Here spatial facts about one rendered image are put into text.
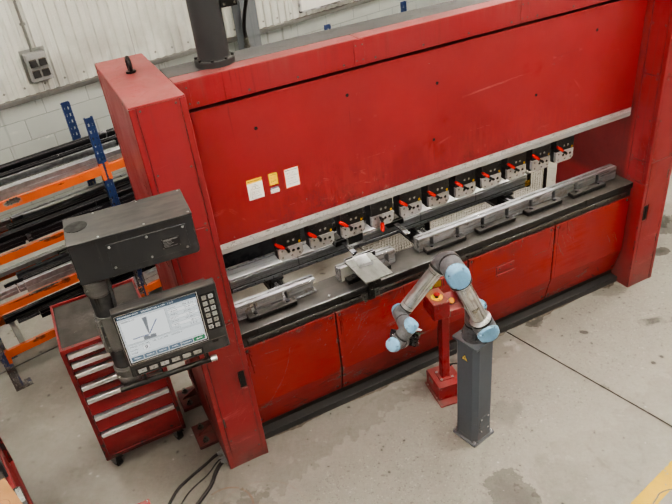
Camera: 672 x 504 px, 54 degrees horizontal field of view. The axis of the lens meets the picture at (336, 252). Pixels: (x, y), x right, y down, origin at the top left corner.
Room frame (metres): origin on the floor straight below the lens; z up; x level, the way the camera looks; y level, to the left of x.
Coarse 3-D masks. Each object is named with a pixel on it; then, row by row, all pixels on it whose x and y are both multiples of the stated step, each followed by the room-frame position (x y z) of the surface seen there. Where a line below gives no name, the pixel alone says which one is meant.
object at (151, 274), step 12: (120, 276) 4.36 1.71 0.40; (132, 276) 4.38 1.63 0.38; (144, 276) 4.29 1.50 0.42; (156, 276) 4.34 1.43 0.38; (72, 288) 4.28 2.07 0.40; (36, 300) 4.21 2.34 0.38; (48, 300) 4.16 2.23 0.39; (60, 300) 4.12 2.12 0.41; (12, 312) 4.05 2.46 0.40; (24, 312) 4.06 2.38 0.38; (36, 312) 4.04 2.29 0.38; (48, 312) 4.03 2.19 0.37
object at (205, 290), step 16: (176, 288) 2.34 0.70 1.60; (192, 288) 2.33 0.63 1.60; (208, 288) 2.34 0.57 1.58; (128, 304) 2.26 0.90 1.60; (144, 304) 2.25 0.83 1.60; (208, 304) 2.33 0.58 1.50; (112, 320) 2.21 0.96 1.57; (208, 320) 2.33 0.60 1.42; (208, 336) 2.32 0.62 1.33; (224, 336) 2.34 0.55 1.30; (176, 352) 2.27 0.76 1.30; (192, 352) 2.29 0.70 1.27; (144, 368) 2.22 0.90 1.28; (160, 368) 2.25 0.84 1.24
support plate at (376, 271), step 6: (372, 258) 3.29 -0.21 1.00; (348, 264) 3.26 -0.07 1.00; (354, 264) 3.25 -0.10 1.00; (372, 264) 3.23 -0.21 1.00; (378, 264) 3.22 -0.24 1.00; (354, 270) 3.19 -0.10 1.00; (360, 270) 3.18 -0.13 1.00; (366, 270) 3.17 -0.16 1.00; (372, 270) 3.16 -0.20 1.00; (378, 270) 3.16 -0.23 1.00; (384, 270) 3.15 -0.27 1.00; (390, 270) 3.14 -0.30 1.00; (360, 276) 3.12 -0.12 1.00; (366, 276) 3.11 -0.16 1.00; (372, 276) 3.10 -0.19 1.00; (378, 276) 3.10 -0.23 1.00; (384, 276) 3.09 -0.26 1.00; (366, 282) 3.05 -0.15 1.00
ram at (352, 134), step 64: (640, 0) 4.12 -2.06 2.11; (384, 64) 3.40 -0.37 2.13; (448, 64) 3.56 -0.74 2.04; (512, 64) 3.74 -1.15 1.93; (576, 64) 3.93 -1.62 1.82; (256, 128) 3.11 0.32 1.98; (320, 128) 3.24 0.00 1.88; (384, 128) 3.39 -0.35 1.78; (448, 128) 3.56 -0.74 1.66; (512, 128) 3.75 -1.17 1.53; (320, 192) 3.22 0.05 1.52
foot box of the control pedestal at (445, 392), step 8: (432, 368) 3.21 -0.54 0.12; (432, 376) 3.14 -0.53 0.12; (456, 376) 3.11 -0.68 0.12; (432, 384) 3.12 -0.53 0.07; (440, 384) 3.06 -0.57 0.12; (448, 384) 3.05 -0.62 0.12; (456, 384) 3.06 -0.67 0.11; (432, 392) 3.10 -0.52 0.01; (440, 392) 3.03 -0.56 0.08; (448, 392) 3.04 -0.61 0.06; (456, 392) 3.06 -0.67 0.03; (440, 400) 3.03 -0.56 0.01; (448, 400) 3.02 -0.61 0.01; (456, 400) 3.01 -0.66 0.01
